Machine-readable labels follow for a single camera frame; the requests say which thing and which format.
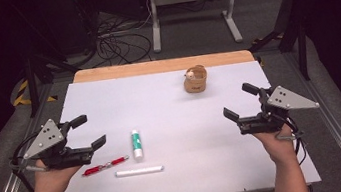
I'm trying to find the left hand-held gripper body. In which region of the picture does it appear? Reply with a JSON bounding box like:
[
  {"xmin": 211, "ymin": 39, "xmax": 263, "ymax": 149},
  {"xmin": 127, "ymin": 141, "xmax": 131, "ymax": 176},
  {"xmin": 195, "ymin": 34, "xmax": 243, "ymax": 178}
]
[{"xmin": 19, "ymin": 112, "xmax": 97, "ymax": 175}]

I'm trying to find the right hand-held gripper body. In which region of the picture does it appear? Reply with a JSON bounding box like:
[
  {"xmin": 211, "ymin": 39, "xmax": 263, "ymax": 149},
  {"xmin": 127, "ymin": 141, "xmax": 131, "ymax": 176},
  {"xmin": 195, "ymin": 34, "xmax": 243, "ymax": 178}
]
[{"xmin": 233, "ymin": 80, "xmax": 323, "ymax": 139}]

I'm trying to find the red pen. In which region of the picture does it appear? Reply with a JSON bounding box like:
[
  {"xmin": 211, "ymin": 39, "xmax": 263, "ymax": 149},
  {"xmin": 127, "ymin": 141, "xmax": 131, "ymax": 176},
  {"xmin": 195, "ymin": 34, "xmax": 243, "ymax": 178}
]
[{"xmin": 80, "ymin": 154, "xmax": 133, "ymax": 178}]

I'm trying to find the green white glue stick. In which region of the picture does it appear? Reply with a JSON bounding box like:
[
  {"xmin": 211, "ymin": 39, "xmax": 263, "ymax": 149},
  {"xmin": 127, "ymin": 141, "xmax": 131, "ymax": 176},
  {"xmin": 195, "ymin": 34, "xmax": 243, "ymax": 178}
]
[{"xmin": 129, "ymin": 129, "xmax": 144, "ymax": 160}]

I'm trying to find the brown pen holder cup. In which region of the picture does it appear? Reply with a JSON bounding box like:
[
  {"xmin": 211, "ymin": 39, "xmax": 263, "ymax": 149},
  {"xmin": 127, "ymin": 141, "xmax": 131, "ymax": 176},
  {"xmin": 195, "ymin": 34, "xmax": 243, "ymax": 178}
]
[{"xmin": 181, "ymin": 64, "xmax": 210, "ymax": 95}]

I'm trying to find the white pen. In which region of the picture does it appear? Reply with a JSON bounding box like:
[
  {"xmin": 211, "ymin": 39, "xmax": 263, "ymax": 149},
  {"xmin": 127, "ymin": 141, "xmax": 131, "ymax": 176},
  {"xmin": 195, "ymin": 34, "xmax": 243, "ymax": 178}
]
[{"xmin": 113, "ymin": 164, "xmax": 166, "ymax": 179}]

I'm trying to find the person's left hand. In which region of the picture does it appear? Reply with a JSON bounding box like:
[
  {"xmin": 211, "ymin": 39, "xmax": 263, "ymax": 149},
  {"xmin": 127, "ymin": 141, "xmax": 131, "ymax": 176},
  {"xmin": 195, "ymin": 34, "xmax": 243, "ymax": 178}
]
[{"xmin": 29, "ymin": 153, "xmax": 87, "ymax": 192}]

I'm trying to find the person's right hand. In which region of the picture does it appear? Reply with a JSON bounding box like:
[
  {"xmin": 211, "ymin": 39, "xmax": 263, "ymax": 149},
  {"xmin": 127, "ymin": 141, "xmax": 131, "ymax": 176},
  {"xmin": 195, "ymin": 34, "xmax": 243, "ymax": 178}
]
[{"xmin": 252, "ymin": 122, "xmax": 300, "ymax": 169}]

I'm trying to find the yellow black hazard tape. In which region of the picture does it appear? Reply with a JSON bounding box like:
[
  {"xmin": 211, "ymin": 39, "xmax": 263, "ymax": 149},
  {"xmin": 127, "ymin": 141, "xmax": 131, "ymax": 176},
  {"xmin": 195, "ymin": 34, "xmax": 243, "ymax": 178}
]
[{"xmin": 9, "ymin": 75, "xmax": 59, "ymax": 108}]

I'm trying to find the black metal stand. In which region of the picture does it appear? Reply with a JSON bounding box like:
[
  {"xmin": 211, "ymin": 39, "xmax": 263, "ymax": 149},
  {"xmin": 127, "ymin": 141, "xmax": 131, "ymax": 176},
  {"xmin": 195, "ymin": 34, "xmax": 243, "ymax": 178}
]
[
  {"xmin": 12, "ymin": 0, "xmax": 86, "ymax": 119},
  {"xmin": 242, "ymin": 0, "xmax": 314, "ymax": 89}
]

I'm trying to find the white board cover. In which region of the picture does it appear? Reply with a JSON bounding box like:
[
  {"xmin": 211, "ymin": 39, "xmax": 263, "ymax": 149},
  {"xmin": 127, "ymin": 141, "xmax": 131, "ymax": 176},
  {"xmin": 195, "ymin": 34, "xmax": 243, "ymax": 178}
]
[{"xmin": 39, "ymin": 50, "xmax": 322, "ymax": 192}]

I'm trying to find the small white round object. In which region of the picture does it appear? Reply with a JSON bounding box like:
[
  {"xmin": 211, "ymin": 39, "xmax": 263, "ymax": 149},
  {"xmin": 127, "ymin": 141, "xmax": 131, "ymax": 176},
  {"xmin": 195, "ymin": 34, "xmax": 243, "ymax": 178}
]
[{"xmin": 185, "ymin": 67, "xmax": 198, "ymax": 80}]

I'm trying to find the black equipment case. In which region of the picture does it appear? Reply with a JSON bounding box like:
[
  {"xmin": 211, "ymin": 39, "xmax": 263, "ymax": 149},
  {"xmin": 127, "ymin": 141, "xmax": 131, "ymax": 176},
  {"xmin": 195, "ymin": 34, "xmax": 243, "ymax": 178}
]
[{"xmin": 43, "ymin": 0, "xmax": 105, "ymax": 60}]

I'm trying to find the left hand-held gripper cable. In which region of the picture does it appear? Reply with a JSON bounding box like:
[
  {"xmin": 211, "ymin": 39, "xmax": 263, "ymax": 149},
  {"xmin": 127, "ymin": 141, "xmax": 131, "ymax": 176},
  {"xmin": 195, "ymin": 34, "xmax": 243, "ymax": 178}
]
[{"xmin": 6, "ymin": 131, "xmax": 49, "ymax": 177}]

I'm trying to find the hand-held gripper cable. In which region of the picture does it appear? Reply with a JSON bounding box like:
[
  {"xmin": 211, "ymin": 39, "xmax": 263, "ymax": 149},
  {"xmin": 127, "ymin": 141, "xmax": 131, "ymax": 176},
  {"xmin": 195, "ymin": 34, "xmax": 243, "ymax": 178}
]
[
  {"xmin": 6, "ymin": 131, "xmax": 49, "ymax": 177},
  {"xmin": 271, "ymin": 112, "xmax": 311, "ymax": 170}
]

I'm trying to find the right hand-held gripper cable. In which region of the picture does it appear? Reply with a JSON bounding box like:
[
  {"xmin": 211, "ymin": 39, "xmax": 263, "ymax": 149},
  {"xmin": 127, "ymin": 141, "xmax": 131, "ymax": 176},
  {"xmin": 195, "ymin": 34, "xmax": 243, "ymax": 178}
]
[{"xmin": 271, "ymin": 112, "xmax": 311, "ymax": 170}]

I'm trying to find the tangle of black floor cables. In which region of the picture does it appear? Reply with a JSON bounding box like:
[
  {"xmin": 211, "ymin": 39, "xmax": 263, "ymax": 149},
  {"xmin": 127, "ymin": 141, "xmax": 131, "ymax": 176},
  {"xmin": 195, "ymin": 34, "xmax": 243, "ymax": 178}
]
[{"xmin": 91, "ymin": 9, "xmax": 156, "ymax": 69}]

